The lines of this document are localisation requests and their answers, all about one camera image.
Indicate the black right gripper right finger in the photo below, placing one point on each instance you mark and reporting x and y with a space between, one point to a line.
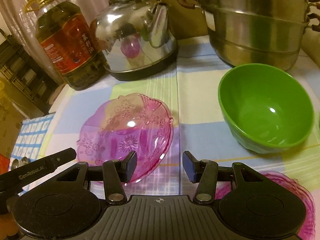
206 173

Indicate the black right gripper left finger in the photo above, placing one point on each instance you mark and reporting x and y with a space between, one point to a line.
114 173

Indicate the pink transparent glass plate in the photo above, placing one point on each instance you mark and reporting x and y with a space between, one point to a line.
133 122

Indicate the green plastic bowl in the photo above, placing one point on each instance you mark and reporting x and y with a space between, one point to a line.
266 109

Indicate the checked pastel tablecloth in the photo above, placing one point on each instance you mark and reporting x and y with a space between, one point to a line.
189 88

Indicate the blue white patterned cloth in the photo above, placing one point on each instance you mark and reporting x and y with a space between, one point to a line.
31 138

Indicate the small metal knob lid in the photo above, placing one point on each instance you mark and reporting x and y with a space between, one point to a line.
16 163

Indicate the stainless steel kettle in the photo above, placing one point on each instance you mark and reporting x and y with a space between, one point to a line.
134 38

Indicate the dark wooden shelf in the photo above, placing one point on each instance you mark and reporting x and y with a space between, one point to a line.
20 69

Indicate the cooking oil bottle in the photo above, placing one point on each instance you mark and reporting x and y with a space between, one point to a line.
66 38

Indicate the stacked stainless steamer pot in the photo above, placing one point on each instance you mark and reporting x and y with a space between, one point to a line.
256 31

